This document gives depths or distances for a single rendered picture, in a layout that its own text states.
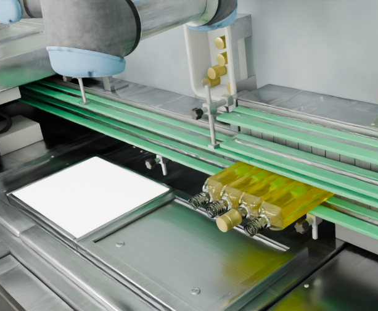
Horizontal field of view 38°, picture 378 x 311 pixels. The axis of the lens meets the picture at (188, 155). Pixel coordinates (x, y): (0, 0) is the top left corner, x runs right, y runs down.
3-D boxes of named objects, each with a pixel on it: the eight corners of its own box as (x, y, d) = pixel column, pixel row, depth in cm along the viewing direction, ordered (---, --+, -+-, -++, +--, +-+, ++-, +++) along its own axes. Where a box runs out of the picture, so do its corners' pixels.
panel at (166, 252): (98, 160, 190) (7, 201, 171) (96, 152, 189) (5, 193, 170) (309, 257, 126) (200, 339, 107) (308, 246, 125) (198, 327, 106)
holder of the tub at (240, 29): (217, 102, 166) (198, 110, 162) (206, 10, 155) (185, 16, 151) (259, 112, 154) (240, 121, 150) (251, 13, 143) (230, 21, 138)
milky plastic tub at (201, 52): (213, 86, 164) (192, 94, 159) (204, 10, 155) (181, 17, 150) (256, 95, 152) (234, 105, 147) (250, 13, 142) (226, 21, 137)
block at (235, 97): (246, 121, 150) (228, 129, 146) (243, 87, 146) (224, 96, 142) (256, 123, 147) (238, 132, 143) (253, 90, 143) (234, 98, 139)
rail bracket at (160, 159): (180, 163, 171) (147, 179, 163) (177, 142, 168) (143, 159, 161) (189, 166, 168) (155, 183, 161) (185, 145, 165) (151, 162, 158)
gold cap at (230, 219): (242, 212, 115) (227, 221, 113) (242, 226, 117) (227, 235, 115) (229, 205, 118) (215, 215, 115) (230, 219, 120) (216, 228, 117)
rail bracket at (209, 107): (229, 136, 146) (195, 153, 139) (222, 76, 139) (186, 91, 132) (237, 138, 144) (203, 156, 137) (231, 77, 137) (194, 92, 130)
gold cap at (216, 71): (217, 62, 156) (206, 66, 154) (226, 63, 154) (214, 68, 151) (218, 74, 158) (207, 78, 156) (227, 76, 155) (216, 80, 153)
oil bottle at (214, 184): (261, 168, 142) (201, 202, 130) (259, 149, 140) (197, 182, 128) (278, 173, 138) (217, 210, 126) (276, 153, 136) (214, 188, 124)
